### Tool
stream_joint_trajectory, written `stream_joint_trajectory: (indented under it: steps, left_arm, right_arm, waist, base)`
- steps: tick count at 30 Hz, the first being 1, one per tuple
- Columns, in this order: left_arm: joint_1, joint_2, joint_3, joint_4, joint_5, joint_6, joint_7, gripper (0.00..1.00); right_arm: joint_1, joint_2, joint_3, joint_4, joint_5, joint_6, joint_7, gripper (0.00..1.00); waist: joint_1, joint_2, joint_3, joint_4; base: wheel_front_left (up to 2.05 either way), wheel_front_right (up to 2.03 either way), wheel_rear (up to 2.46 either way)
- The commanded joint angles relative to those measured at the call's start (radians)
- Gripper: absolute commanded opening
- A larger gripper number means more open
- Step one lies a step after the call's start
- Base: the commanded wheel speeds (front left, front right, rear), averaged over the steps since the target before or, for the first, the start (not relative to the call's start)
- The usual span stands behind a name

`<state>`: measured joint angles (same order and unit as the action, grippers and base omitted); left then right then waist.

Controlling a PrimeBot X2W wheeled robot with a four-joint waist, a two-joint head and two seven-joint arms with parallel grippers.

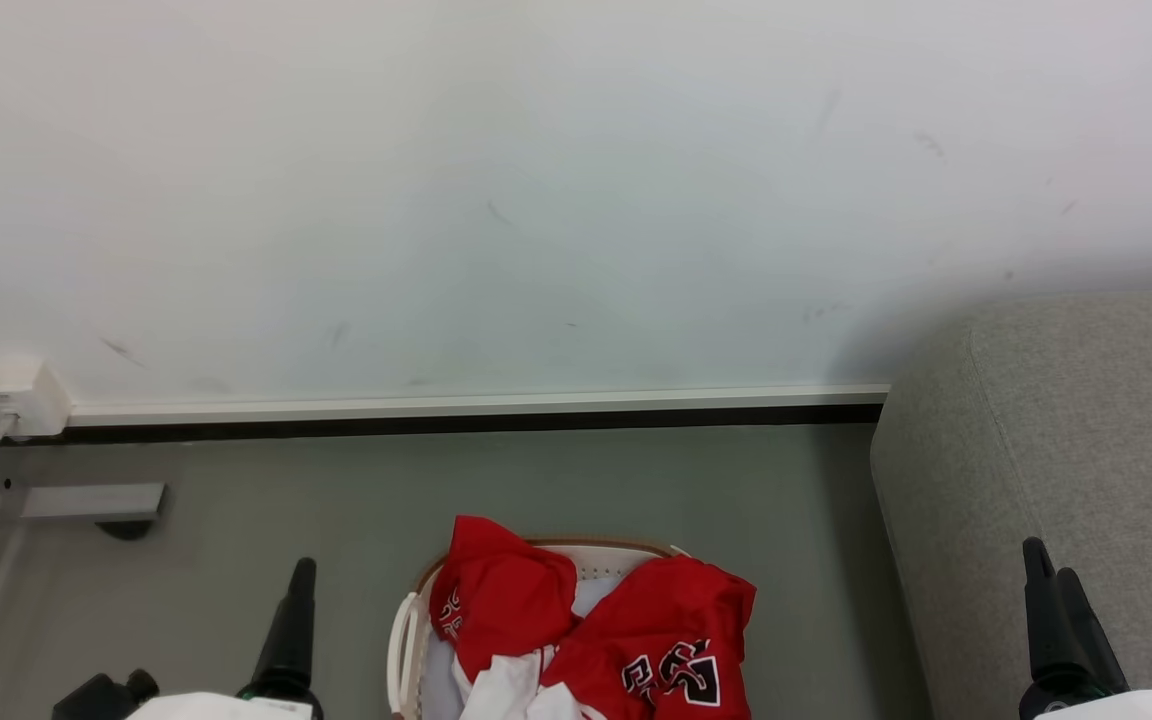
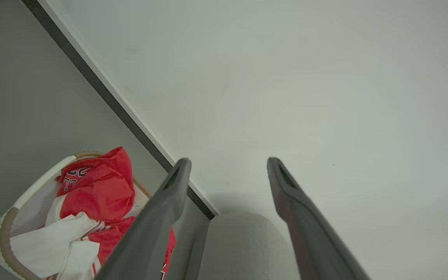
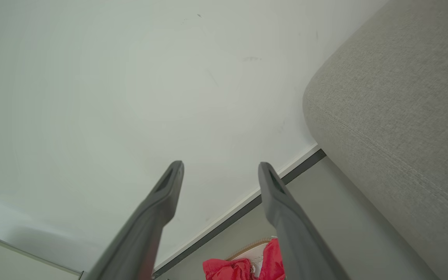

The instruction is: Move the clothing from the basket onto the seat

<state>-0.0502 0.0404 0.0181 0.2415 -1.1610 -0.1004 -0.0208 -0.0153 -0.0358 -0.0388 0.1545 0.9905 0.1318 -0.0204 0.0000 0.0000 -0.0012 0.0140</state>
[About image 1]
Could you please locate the white plastic laundry basket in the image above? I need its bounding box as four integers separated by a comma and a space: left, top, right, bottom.
386, 537, 697, 720

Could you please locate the white wall socket box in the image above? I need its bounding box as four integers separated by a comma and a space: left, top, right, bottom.
0, 355, 73, 442

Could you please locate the pale lavender white cloth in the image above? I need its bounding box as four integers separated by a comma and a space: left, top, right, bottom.
419, 572, 627, 720

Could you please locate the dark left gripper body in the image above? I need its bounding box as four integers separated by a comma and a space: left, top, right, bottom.
236, 676, 325, 720

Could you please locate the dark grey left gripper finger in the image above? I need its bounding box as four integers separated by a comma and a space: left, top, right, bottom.
251, 557, 319, 685

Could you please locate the red jersey with large number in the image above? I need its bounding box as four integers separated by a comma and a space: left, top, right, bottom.
539, 555, 758, 720

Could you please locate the white and black baseboard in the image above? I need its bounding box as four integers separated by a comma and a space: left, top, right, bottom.
66, 384, 892, 447

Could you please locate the grey fabric sofa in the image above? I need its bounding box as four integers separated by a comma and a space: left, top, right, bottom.
869, 290, 1152, 720

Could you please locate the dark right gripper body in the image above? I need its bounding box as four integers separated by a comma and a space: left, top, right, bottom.
1018, 675, 1131, 720

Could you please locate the red garment with small print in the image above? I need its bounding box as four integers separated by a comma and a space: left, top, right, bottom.
429, 515, 579, 684

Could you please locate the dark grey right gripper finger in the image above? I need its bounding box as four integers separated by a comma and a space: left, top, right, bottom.
1023, 537, 1068, 687
1057, 567, 1130, 690

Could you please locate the white crumpled garment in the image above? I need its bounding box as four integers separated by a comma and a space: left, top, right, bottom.
451, 645, 607, 720

